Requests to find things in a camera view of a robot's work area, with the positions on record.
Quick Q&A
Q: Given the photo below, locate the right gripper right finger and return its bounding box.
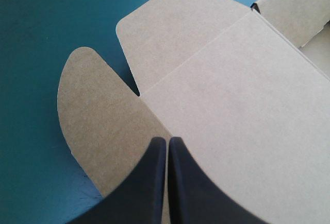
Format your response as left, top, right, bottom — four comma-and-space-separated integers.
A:
168, 136, 269, 224

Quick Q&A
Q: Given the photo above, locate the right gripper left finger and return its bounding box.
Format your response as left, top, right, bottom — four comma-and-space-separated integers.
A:
65, 136, 166, 224

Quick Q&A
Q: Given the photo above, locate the brown cardboard box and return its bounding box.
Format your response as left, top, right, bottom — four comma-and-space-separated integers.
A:
57, 0, 330, 224

